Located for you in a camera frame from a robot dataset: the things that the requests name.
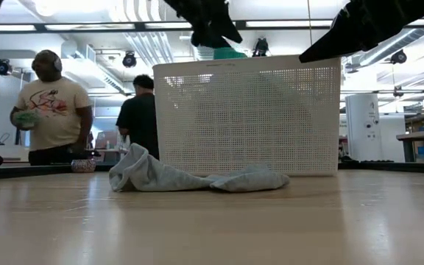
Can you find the black aluminium table frame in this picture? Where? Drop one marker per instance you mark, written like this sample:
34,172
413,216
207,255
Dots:
31,171

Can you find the silver ventilation duct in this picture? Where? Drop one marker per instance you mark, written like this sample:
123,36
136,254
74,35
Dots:
414,38

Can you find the person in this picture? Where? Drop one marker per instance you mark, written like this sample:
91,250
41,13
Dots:
57,117
140,117

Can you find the light grey garment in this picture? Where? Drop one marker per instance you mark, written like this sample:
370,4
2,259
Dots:
153,176

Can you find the white cylindrical appliance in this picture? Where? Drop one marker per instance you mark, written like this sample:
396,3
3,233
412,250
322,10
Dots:
363,125

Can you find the small round bowl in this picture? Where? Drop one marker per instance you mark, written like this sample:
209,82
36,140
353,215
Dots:
83,166

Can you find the white perforated plastic basket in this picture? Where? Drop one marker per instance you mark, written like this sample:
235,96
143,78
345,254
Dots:
249,117

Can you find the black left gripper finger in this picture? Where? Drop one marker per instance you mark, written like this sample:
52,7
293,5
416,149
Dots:
206,37
228,31

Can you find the teal garment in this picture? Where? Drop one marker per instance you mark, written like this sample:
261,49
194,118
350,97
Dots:
230,54

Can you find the ceiling light strip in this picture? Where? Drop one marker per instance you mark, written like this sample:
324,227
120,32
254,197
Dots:
289,23
13,27
87,27
168,25

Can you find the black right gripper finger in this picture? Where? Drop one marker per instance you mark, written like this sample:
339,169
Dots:
335,42

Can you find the black ceiling spotlight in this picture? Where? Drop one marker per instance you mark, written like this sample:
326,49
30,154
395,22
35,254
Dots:
261,48
129,60
3,67
398,57
398,92

